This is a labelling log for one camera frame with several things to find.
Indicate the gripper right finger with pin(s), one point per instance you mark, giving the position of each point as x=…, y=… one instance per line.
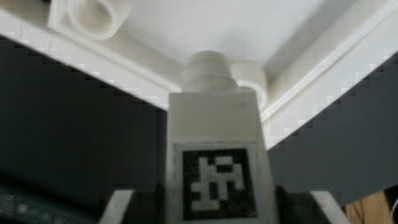
x=329, y=207

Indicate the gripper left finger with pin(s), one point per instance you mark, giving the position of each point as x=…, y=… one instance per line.
x=116, y=207

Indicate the white table leg with tag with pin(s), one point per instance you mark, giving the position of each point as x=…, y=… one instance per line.
x=219, y=185

